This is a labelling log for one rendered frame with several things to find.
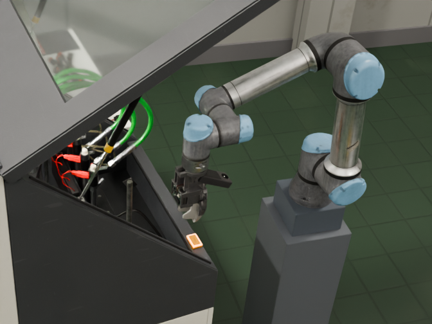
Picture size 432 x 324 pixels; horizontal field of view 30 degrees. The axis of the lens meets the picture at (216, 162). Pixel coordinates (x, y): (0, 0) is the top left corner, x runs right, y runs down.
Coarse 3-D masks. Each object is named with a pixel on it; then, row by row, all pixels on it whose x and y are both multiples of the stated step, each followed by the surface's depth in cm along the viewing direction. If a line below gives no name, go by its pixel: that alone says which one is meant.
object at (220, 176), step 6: (210, 174) 226; (216, 174) 228; (222, 174) 229; (198, 180) 224; (204, 180) 224; (210, 180) 225; (216, 180) 226; (222, 180) 227; (228, 180) 229; (222, 186) 229; (228, 186) 230
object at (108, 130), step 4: (124, 108) 247; (120, 112) 249; (120, 116) 249; (116, 120) 250; (112, 124) 250; (116, 124) 250; (108, 128) 250; (112, 128) 250; (104, 132) 250; (108, 132) 250; (96, 136) 251; (100, 136) 250; (104, 136) 250; (92, 140) 251; (96, 140) 250; (100, 140) 251; (88, 144) 250; (92, 144) 250
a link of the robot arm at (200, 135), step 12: (192, 120) 212; (204, 120) 212; (192, 132) 211; (204, 132) 211; (216, 132) 214; (192, 144) 213; (204, 144) 213; (216, 144) 215; (192, 156) 215; (204, 156) 216
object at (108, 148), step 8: (128, 104) 186; (136, 104) 185; (128, 112) 186; (120, 120) 187; (128, 120) 188; (120, 128) 188; (112, 136) 189; (112, 144) 190; (104, 152) 192; (96, 168) 194; (88, 184) 196
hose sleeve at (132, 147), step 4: (132, 144) 237; (128, 148) 237; (132, 148) 237; (124, 152) 237; (128, 152) 237; (116, 156) 237; (120, 156) 237; (124, 156) 237; (112, 160) 237; (116, 160) 237; (120, 160) 237
